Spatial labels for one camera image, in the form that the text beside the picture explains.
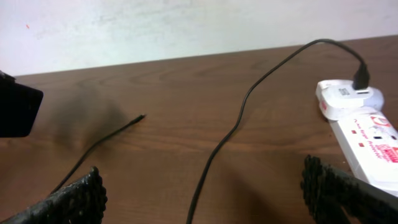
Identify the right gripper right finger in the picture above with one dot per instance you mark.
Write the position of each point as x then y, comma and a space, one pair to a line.
333, 196

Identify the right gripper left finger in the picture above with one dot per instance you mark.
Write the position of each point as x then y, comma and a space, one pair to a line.
81, 202

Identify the blue Samsung Galaxy smartphone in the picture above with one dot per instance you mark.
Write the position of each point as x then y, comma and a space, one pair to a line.
19, 107

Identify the white charger adapter plug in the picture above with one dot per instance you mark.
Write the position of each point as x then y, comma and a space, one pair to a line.
337, 99

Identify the white power strip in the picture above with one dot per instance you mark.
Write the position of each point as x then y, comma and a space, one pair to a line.
369, 143

